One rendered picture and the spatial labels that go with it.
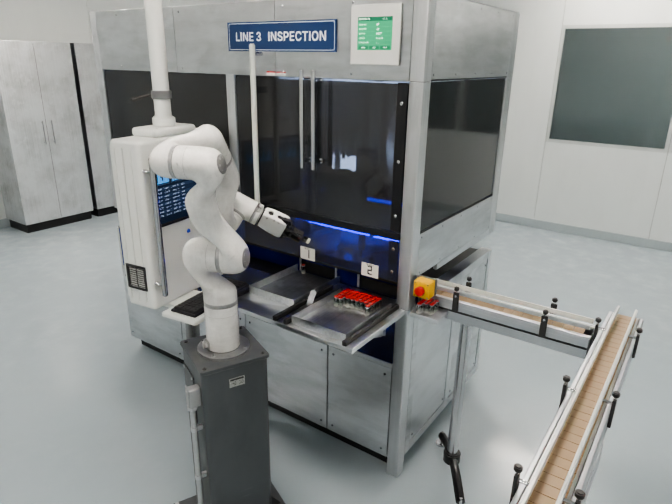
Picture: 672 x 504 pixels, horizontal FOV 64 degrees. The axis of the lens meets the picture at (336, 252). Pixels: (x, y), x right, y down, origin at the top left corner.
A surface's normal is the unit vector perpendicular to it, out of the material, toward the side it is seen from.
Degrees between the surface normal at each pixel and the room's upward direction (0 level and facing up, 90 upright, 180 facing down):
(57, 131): 90
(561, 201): 90
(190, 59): 90
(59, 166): 90
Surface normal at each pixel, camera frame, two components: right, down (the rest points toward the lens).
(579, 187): -0.58, 0.27
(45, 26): 0.82, 0.21
